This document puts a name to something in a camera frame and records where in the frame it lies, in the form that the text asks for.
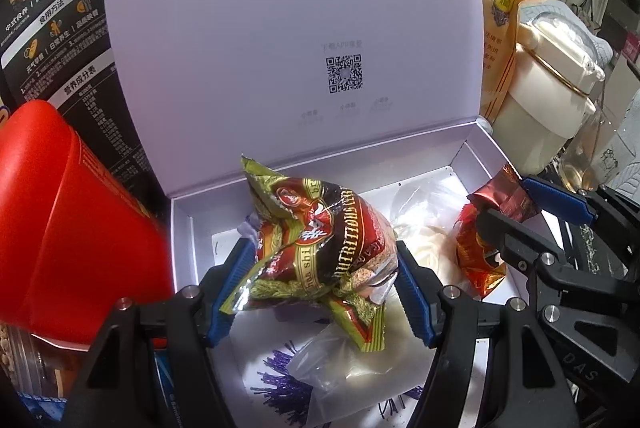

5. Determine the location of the small red snack packet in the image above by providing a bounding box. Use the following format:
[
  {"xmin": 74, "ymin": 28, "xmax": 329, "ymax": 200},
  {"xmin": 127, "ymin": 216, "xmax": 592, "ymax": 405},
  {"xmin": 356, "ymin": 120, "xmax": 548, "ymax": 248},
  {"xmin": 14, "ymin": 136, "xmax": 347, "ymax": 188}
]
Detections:
[{"xmin": 454, "ymin": 162, "xmax": 542, "ymax": 300}]

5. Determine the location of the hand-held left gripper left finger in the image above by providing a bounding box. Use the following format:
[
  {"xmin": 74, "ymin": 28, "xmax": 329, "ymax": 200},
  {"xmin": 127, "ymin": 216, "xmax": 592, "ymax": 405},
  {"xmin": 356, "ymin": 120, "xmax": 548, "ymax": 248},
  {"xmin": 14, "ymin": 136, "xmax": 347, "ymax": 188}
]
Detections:
[{"xmin": 60, "ymin": 237, "xmax": 257, "ymax": 428}]

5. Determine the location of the black printed pouch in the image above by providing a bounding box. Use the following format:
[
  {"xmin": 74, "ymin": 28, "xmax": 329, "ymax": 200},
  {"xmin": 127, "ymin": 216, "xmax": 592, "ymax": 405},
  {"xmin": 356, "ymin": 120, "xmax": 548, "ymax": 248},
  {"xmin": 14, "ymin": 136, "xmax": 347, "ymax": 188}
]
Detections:
[{"xmin": 0, "ymin": 0, "xmax": 168, "ymax": 231}]

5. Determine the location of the green red snack packet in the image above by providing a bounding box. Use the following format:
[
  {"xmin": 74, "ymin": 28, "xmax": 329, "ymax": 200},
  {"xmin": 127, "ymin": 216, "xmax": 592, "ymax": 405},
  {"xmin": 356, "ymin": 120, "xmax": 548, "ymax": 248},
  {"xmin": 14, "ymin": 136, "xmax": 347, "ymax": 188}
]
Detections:
[{"xmin": 221, "ymin": 153, "xmax": 402, "ymax": 355}]

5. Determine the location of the blue printed packet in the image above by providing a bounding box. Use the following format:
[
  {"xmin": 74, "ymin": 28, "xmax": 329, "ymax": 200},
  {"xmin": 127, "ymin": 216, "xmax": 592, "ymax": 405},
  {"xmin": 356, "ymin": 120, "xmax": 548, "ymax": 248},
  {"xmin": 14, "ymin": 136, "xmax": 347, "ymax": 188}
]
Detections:
[{"xmin": 20, "ymin": 348, "xmax": 202, "ymax": 428}]

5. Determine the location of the cream braided item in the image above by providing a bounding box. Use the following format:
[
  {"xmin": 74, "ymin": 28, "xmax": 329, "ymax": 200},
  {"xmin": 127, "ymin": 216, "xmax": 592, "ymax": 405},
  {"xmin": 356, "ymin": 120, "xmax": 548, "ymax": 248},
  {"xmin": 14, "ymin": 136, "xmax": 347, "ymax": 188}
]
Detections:
[{"xmin": 286, "ymin": 177, "xmax": 483, "ymax": 426}]

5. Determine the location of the clear jar with silver lid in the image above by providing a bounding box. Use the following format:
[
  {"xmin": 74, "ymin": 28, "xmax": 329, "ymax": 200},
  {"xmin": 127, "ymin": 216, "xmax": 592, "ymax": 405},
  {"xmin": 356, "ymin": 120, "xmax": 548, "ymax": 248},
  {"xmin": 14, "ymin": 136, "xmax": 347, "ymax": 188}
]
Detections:
[{"xmin": 0, "ymin": 322, "xmax": 93, "ymax": 411}]

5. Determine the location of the lavender gift box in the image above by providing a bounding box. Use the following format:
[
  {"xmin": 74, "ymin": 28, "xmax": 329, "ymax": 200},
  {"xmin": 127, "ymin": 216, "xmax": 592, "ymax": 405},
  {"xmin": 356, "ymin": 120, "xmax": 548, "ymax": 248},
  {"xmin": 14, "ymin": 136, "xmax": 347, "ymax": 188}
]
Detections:
[{"xmin": 101, "ymin": 0, "xmax": 558, "ymax": 428}]

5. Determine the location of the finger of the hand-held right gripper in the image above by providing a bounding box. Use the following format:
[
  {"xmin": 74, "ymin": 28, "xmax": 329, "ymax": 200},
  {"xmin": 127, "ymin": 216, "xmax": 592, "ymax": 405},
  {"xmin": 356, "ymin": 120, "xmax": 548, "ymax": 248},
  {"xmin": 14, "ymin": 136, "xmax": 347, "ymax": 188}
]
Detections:
[
  {"xmin": 474, "ymin": 207, "xmax": 558, "ymax": 270},
  {"xmin": 521, "ymin": 175, "xmax": 602, "ymax": 227}
]

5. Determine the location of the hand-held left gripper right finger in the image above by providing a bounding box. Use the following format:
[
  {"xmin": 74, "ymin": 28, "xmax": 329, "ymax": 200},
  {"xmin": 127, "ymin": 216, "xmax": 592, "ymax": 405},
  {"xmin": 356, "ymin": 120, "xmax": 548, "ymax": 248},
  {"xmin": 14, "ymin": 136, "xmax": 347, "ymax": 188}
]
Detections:
[{"xmin": 395, "ymin": 252, "xmax": 576, "ymax": 428}]

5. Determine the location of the clear glass bottle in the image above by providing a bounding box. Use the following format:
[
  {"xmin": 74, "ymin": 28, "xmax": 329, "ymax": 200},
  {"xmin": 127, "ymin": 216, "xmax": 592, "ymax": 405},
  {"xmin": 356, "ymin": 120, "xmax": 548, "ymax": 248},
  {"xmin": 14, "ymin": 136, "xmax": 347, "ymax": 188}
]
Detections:
[{"xmin": 559, "ymin": 107, "xmax": 617, "ymax": 195}]

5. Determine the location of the pink ribbon bow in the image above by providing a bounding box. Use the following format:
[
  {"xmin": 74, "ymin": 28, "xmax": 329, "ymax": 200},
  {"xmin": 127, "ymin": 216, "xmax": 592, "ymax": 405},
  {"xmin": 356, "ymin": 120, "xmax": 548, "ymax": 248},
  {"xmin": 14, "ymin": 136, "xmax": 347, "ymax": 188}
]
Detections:
[{"xmin": 621, "ymin": 32, "xmax": 640, "ymax": 65}]

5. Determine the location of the white embossed pillow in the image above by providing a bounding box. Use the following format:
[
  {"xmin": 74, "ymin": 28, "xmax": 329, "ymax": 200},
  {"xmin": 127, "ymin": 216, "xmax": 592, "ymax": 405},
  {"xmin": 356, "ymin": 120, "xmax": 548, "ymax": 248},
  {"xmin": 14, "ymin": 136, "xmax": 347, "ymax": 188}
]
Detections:
[{"xmin": 549, "ymin": 0, "xmax": 617, "ymax": 65}]

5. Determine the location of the purple tasselled sachet pouch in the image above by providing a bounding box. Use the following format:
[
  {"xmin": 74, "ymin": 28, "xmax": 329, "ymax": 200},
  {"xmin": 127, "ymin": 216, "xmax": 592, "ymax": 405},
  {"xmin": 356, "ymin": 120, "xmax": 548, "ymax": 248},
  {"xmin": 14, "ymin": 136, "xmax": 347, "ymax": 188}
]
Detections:
[{"xmin": 239, "ymin": 218, "xmax": 323, "ymax": 420}]

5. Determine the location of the red canister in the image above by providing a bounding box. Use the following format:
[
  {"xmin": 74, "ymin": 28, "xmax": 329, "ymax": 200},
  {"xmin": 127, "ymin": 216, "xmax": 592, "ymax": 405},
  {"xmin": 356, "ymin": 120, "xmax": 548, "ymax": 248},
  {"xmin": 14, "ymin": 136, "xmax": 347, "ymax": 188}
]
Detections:
[{"xmin": 0, "ymin": 100, "xmax": 177, "ymax": 350}]

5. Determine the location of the cream lidded bottle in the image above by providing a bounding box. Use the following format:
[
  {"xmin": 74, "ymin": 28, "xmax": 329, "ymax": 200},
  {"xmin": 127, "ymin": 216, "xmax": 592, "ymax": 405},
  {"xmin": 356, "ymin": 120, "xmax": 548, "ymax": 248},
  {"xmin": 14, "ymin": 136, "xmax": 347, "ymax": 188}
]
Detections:
[{"xmin": 491, "ymin": 0, "xmax": 609, "ymax": 175}]

